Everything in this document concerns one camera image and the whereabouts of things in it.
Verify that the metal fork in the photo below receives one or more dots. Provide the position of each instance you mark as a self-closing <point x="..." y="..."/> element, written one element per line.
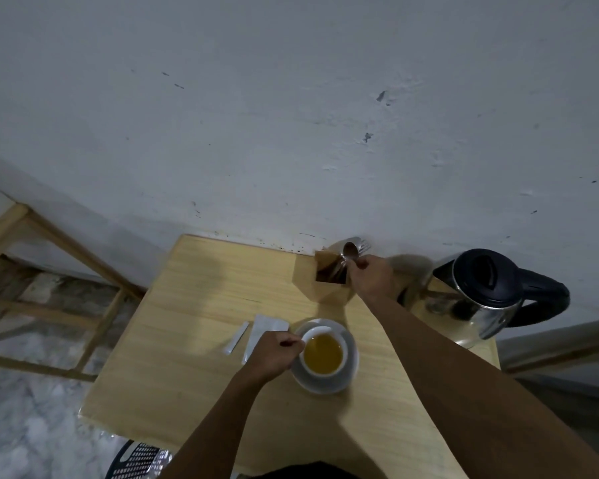
<point x="363" y="246"/>

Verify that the wooden cutlery holder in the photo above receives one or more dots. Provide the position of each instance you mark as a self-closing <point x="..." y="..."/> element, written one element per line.
<point x="307" y="281"/>

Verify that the wooden frame rack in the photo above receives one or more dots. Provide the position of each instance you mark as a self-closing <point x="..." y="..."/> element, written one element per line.
<point x="55" y="239"/>

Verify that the white ceramic cup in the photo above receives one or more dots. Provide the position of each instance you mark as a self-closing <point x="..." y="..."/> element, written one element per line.
<point x="340" y="344"/>

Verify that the metal spoon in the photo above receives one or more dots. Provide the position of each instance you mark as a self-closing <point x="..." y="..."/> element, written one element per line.
<point x="350" y="250"/>

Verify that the person's left hand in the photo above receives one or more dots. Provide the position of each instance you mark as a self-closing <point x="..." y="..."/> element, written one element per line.
<point x="272" y="355"/>

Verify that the person's left fingers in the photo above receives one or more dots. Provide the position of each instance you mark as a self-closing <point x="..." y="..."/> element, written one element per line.
<point x="292" y="340"/>

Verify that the person's black clothing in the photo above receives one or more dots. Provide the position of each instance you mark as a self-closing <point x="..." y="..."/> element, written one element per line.
<point x="304" y="471"/>

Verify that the white saucer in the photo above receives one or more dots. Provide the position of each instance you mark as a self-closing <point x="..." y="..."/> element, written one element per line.
<point x="352" y="374"/>

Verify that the yellow tea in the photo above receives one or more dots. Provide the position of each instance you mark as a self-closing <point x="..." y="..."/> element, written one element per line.
<point x="323" y="353"/>

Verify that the person's right forearm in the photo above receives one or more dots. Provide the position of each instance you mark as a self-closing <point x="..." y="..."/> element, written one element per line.
<point x="459" y="389"/>

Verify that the person's right fingers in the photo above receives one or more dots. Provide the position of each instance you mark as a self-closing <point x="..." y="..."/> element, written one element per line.
<point x="359" y="265"/>

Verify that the white paper packet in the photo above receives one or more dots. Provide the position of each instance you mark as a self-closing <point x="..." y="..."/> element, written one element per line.
<point x="267" y="325"/>

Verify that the person's left forearm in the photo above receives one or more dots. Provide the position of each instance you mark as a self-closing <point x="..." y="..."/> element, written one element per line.
<point x="214" y="429"/>

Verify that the person's right hand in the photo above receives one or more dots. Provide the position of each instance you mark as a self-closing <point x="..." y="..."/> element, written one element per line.
<point x="375" y="280"/>

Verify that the small white sachet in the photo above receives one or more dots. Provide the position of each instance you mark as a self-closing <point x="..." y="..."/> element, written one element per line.
<point x="235" y="339"/>

